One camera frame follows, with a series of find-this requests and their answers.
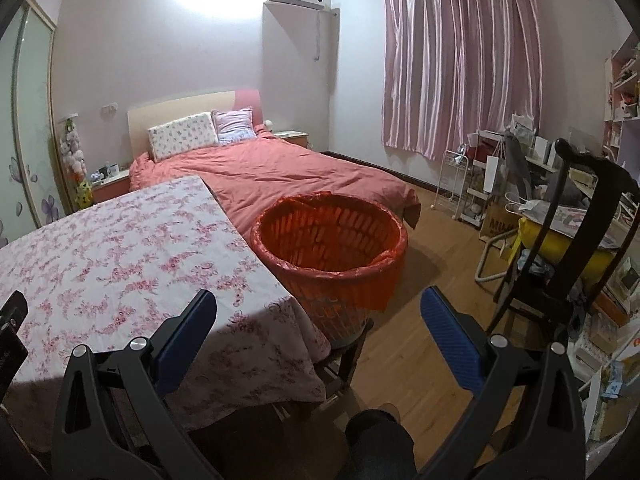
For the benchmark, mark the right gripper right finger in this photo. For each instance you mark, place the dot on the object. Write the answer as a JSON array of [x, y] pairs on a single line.
[[460, 339]]

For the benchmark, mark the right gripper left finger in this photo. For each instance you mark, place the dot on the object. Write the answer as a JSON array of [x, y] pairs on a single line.
[[178, 340]]

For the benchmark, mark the floral pink white tablecloth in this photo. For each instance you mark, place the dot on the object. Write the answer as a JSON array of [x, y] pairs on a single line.
[[117, 270]]

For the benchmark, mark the orange lined laundry basket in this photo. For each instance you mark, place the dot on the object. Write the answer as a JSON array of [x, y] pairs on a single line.
[[340, 256]]

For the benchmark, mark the floral glass wardrobe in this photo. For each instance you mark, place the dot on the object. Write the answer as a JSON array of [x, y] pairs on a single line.
[[33, 192]]

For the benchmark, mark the cluttered desk pile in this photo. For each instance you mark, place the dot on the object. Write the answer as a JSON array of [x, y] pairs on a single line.
[[560, 199]]

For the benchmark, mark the pink left nightstand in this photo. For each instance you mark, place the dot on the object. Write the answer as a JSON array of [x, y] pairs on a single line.
[[111, 187]]

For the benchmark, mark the salmon pink bed duvet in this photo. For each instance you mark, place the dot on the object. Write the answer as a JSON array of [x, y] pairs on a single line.
[[249, 176]]

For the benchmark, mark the white mug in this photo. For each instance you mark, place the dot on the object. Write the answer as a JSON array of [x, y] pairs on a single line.
[[113, 169]]

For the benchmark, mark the hanging plush toys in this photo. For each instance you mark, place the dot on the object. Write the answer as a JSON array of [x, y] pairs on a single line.
[[73, 160]]

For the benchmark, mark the white floral pillow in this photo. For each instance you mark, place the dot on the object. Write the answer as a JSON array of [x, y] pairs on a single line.
[[182, 135]]

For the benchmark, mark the pink striped pillow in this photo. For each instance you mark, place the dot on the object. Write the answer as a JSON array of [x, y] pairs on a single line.
[[234, 126]]

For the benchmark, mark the right bedside table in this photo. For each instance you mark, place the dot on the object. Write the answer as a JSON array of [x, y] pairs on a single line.
[[295, 137]]

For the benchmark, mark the white pink bookshelf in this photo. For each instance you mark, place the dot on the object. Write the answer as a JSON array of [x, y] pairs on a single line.
[[621, 104]]

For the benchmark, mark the pink striped curtain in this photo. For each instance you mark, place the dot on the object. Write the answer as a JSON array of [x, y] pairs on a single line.
[[455, 67]]

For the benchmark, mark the white wire rack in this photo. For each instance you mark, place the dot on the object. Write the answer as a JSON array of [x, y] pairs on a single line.
[[450, 188]]

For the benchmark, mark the black chair frame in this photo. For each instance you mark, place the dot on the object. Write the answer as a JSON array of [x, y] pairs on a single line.
[[550, 234]]

